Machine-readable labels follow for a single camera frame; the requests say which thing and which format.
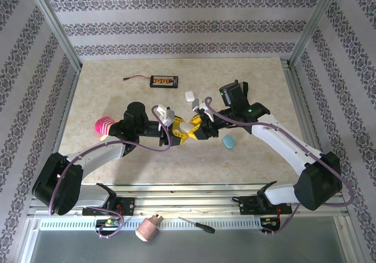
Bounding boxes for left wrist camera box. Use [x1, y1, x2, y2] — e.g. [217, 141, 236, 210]
[152, 103, 174, 126]

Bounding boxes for light blue oval earbud case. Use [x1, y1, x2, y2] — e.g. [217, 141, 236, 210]
[222, 134, 237, 150]

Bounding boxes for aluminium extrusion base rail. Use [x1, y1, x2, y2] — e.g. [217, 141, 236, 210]
[28, 183, 349, 217]

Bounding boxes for small circuit board adapter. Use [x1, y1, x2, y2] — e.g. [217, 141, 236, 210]
[260, 217, 280, 228]
[95, 218, 122, 229]

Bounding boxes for white slotted cable duct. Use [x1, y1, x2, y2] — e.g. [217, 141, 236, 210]
[38, 217, 338, 232]

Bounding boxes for pink striped plush doll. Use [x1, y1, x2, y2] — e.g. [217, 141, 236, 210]
[94, 116, 118, 142]

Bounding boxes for aluminium side rail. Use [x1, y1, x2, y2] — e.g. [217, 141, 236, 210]
[281, 59, 335, 188]
[41, 66, 82, 189]

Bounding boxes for black charging board orange connectors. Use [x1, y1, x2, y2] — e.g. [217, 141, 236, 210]
[149, 75, 180, 89]

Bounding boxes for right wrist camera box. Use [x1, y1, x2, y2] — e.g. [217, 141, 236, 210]
[191, 97, 213, 120]

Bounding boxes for aluminium frame post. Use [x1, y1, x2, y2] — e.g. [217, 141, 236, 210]
[288, 0, 346, 68]
[25, 0, 82, 70]

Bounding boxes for pink cylindrical plug adapter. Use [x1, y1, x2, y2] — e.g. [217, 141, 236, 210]
[135, 213, 165, 243]

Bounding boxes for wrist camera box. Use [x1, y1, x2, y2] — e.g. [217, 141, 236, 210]
[191, 97, 213, 120]
[152, 103, 174, 126]

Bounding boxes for off-white oval earbud case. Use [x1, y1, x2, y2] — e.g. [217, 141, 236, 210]
[178, 121, 194, 135]

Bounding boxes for black handled screwdriver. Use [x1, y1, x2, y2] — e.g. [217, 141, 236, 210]
[177, 216, 216, 235]

